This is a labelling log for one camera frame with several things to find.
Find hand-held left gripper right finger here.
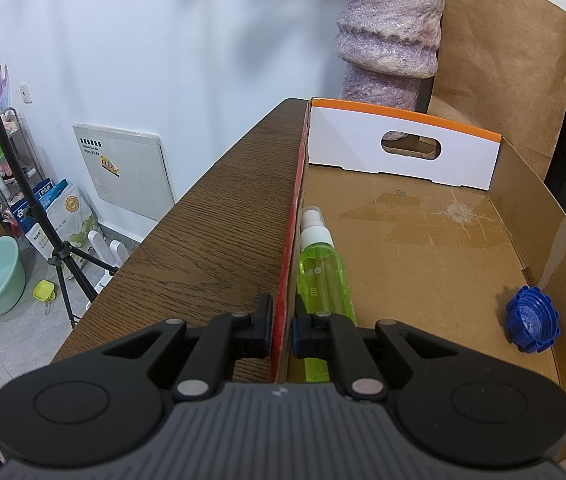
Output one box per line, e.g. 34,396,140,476
292,305,458,403

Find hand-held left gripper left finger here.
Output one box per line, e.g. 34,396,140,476
104,294,274,402

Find green spray bottle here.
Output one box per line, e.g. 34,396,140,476
295,206,358,383

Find orange cardboard box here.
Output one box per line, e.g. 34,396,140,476
268,97,566,466

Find blue ribbed bottle cap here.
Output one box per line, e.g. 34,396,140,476
506,285,562,356

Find white plastic device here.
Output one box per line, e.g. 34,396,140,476
88,230,128,281

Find white and green bag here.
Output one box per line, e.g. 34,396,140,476
30,182,100,268

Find small yellow scoop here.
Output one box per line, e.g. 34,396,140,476
33,281,58,306

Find blue and white bag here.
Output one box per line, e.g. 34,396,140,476
11,178,71,233

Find black tripod stand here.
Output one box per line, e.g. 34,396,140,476
0,0,118,331

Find mottled purple ceramic vase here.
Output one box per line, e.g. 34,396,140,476
335,0,450,158

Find brown paper bag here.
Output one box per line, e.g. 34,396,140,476
425,0,566,181

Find white wall panel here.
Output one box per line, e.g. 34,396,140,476
73,122,176,222

